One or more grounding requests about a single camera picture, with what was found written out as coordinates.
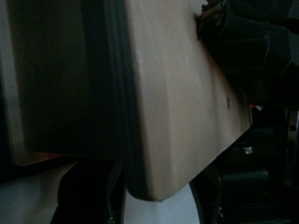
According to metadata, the wooden table with dark edge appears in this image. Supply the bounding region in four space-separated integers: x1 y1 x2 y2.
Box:
123 0 254 203

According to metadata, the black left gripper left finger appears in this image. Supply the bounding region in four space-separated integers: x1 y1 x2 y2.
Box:
50 159 127 224

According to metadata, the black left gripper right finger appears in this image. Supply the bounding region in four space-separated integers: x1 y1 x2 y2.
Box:
188 165 227 224

